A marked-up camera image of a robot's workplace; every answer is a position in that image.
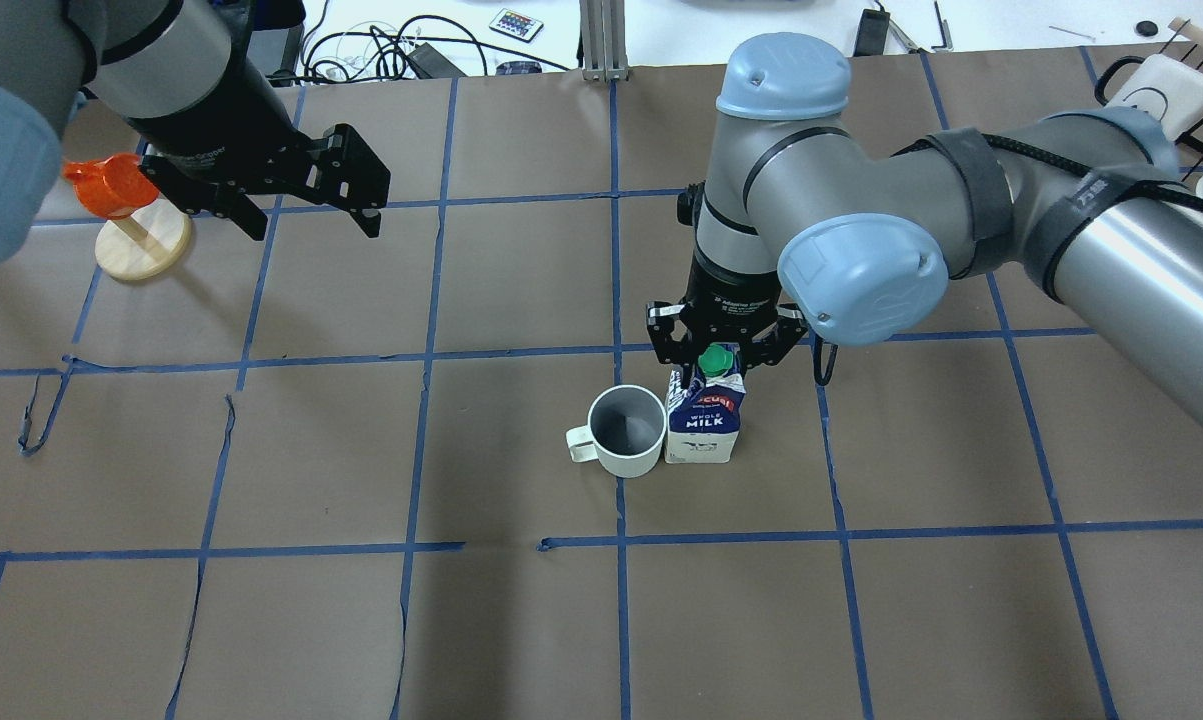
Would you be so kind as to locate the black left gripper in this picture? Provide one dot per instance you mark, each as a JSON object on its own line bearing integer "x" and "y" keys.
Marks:
{"x": 219, "y": 118}

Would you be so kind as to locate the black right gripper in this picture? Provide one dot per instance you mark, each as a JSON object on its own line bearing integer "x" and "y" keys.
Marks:
{"x": 733, "y": 290}

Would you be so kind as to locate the blue white milk carton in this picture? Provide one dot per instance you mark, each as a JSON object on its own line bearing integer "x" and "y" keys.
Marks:
{"x": 704, "y": 407}

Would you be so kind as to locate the white ceramic mug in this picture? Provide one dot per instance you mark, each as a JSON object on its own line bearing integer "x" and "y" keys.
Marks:
{"x": 624, "y": 431}

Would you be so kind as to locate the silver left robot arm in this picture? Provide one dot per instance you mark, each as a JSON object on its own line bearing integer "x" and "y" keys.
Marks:
{"x": 509, "y": 244}

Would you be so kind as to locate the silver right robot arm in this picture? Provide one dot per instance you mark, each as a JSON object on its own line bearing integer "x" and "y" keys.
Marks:
{"x": 798, "y": 231}

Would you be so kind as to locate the round wooden cup stand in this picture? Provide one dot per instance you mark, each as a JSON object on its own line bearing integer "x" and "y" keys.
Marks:
{"x": 147, "y": 243}

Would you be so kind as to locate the orange plastic cup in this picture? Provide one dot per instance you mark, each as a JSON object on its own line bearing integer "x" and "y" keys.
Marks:
{"x": 111, "y": 188}

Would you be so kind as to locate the remote control with coloured buttons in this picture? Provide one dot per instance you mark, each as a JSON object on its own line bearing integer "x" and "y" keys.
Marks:
{"x": 519, "y": 26}

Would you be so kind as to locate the black power adapter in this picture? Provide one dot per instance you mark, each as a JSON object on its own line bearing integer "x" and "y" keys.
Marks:
{"x": 872, "y": 33}

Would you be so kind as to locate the aluminium profile post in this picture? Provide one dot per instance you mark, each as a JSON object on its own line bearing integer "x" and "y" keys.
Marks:
{"x": 604, "y": 41}

